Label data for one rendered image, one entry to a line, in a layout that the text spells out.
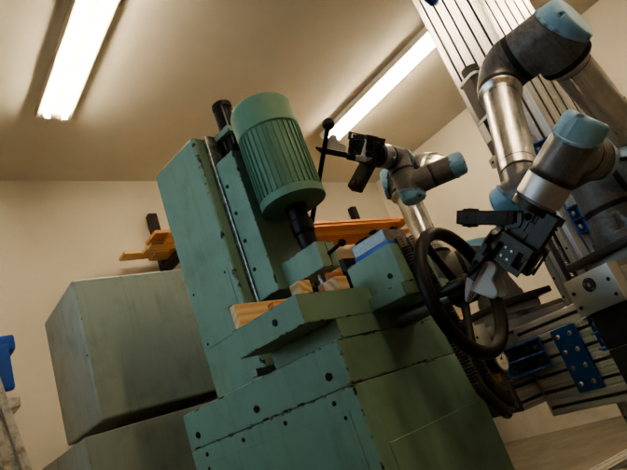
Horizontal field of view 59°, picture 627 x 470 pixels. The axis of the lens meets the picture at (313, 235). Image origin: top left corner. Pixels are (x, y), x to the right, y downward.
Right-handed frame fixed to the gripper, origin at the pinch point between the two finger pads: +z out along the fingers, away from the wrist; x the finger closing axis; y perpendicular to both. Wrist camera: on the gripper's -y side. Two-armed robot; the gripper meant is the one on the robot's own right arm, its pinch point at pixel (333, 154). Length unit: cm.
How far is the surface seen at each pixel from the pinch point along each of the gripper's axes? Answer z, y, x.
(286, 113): 12.6, 8.2, -8.1
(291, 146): 14.8, -0.1, -1.9
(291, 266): 15.7, -29.6, 7.0
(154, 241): -70, -76, -192
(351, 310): 27, -30, 36
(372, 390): 29, -42, 47
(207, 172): 21.5, -11.7, -26.3
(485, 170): -330, 8, -115
